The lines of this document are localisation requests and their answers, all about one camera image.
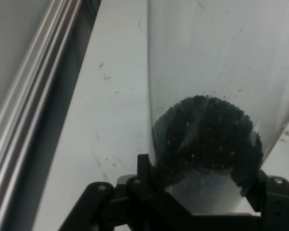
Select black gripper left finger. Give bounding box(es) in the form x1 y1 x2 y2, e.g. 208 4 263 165
59 154 193 231

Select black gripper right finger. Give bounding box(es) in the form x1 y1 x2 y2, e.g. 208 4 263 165
240 169 289 231

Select black seeds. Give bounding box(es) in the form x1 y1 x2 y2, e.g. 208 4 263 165
151 95 264 197

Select clear plastic jar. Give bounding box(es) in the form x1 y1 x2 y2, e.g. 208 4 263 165
146 0 289 215

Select long aluminium frame rail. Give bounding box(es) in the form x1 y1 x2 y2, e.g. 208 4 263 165
0 0 101 231

